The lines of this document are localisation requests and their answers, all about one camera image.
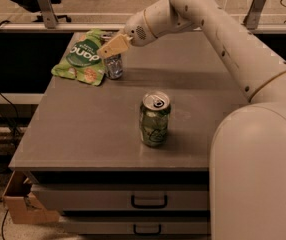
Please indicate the grey drawer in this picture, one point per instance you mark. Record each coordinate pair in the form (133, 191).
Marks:
(122, 197)
(138, 226)

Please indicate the cardboard box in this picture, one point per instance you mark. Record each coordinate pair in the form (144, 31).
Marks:
(23, 206)

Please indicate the lower grey drawer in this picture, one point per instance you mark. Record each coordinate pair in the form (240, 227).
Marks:
(138, 226)

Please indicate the grey drawer cabinet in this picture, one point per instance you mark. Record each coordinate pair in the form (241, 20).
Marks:
(82, 134)

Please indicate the upper grey drawer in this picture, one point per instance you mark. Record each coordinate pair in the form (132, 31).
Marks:
(122, 197)

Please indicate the metal bracket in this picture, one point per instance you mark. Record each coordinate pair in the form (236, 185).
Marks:
(49, 18)
(252, 18)

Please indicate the right metal bracket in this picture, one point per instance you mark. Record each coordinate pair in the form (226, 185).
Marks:
(252, 18)

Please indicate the green soda can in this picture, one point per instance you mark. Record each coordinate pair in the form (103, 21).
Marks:
(155, 110)

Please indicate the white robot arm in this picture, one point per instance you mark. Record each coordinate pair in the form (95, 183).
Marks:
(247, 161)

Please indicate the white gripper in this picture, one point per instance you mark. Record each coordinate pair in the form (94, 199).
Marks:
(137, 30)

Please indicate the left metal bracket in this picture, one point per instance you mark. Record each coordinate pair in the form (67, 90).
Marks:
(49, 18)

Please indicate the green rice chip bag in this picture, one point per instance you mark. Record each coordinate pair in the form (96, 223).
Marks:
(82, 63)

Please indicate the silver blue redbull can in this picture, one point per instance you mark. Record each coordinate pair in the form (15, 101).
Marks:
(113, 65)

